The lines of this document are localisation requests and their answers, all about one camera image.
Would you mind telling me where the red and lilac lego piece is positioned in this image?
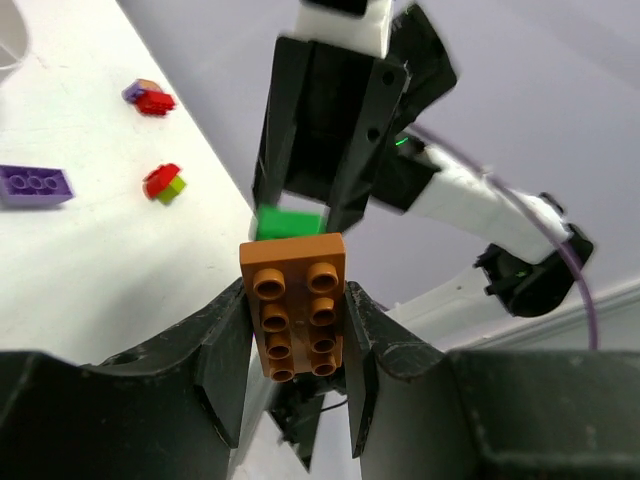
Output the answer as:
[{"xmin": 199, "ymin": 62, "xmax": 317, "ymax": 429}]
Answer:
[{"xmin": 122, "ymin": 79, "xmax": 176, "ymax": 117}]

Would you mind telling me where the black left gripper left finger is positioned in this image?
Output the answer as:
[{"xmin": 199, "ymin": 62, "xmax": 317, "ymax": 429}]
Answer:
[{"xmin": 1, "ymin": 281, "xmax": 252, "ymax": 479}]

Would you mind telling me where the purple lego plate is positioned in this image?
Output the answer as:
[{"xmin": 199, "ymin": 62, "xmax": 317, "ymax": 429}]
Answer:
[{"xmin": 1, "ymin": 165, "xmax": 74, "ymax": 207}]

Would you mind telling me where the green lego brick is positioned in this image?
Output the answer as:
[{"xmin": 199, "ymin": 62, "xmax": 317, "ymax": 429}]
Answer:
[{"xmin": 255, "ymin": 205, "xmax": 325, "ymax": 241}]

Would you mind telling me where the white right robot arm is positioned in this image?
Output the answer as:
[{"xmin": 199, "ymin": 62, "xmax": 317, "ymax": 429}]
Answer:
[{"xmin": 253, "ymin": 1, "xmax": 594, "ymax": 318}]

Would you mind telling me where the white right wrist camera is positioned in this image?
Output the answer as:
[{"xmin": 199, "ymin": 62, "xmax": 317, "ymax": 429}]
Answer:
[{"xmin": 292, "ymin": 0, "xmax": 393, "ymax": 58}]

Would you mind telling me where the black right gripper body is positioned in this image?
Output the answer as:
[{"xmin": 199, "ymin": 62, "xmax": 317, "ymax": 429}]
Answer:
[{"xmin": 284, "ymin": 4, "xmax": 457, "ymax": 215}]

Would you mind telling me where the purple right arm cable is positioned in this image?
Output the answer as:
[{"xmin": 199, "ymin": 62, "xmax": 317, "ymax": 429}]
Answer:
[{"xmin": 409, "ymin": 122, "xmax": 599, "ymax": 351}]

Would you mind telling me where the aluminium table edge rail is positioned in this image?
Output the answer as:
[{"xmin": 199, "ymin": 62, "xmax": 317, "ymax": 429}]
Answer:
[{"xmin": 447, "ymin": 281, "xmax": 639, "ymax": 350}]

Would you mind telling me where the orange lego plate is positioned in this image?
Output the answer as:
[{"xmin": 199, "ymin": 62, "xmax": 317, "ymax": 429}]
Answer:
[{"xmin": 239, "ymin": 233, "xmax": 346, "ymax": 383}]

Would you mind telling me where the white round divided container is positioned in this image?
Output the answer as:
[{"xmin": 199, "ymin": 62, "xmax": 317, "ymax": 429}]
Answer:
[{"xmin": 0, "ymin": 0, "xmax": 30, "ymax": 81}]

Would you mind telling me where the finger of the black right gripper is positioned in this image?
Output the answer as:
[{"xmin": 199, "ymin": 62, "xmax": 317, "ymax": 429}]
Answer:
[
  {"xmin": 252, "ymin": 37, "xmax": 318, "ymax": 207},
  {"xmin": 327, "ymin": 59, "xmax": 407, "ymax": 232}
]

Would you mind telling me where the red cap lime lego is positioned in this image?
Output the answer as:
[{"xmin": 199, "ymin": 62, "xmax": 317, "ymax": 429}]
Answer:
[{"xmin": 143, "ymin": 163, "xmax": 186, "ymax": 205}]

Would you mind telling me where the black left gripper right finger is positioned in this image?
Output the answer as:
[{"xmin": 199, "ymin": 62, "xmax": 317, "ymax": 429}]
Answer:
[{"xmin": 344, "ymin": 282, "xmax": 639, "ymax": 479}]

